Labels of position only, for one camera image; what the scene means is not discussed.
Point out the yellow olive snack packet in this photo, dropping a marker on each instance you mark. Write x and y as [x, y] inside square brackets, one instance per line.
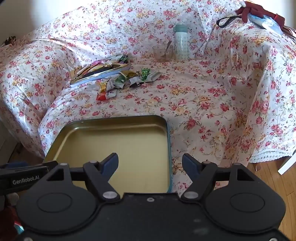
[127, 74]

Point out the leopard pattern candy packet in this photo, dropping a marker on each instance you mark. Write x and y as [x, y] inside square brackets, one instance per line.
[153, 76]

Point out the thin metal stick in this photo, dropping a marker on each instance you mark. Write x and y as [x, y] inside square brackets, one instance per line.
[205, 38]

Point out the dark red cloth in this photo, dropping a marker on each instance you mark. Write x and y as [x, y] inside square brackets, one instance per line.
[259, 11]

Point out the metal spoon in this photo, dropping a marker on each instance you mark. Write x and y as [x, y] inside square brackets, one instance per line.
[167, 46]

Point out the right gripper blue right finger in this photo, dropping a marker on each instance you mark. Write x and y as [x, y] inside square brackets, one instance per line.
[191, 166]

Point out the green Suibianguo packet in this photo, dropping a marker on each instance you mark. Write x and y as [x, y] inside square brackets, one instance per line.
[119, 82]

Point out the light blue plastic bag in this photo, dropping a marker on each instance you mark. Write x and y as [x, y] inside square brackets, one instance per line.
[266, 23]

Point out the green foil candy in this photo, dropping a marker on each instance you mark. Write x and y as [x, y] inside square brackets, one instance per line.
[144, 73]

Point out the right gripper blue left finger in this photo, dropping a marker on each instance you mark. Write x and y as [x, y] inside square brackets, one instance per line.
[109, 165]

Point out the white black text packet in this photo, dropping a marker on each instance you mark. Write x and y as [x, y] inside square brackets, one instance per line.
[135, 81]

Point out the floral sofa cover cloth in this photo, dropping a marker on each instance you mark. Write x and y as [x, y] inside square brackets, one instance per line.
[236, 104]

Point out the clear glass cup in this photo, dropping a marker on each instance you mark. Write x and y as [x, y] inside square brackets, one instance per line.
[158, 52]

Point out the grey hawthorn strip packet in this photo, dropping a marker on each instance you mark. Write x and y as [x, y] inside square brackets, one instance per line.
[110, 85]

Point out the snack-filled tin lid tray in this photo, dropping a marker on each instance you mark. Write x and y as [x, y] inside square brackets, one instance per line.
[100, 69]

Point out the mint green thermos bottle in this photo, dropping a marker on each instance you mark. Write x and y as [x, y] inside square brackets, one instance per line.
[181, 42]

